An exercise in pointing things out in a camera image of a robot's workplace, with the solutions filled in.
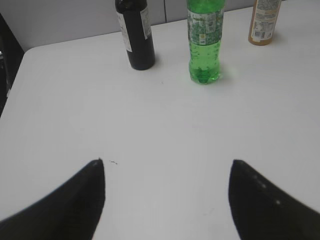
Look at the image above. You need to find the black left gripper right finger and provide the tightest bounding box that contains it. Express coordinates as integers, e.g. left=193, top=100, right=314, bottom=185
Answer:
left=228, top=159, right=320, bottom=240

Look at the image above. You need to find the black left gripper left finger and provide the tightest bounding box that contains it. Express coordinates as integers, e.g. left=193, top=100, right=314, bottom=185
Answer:
left=0, top=158, right=106, bottom=240

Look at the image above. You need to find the green sprite bottle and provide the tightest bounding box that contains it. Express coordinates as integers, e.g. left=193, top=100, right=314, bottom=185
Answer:
left=186, top=0, right=225, bottom=85

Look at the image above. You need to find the orange juice bottle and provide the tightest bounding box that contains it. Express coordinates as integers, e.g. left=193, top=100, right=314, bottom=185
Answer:
left=248, top=0, right=282, bottom=46

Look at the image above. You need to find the dark red wine bottle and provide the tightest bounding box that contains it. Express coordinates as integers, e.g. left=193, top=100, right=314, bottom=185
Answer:
left=115, top=0, right=156, bottom=71

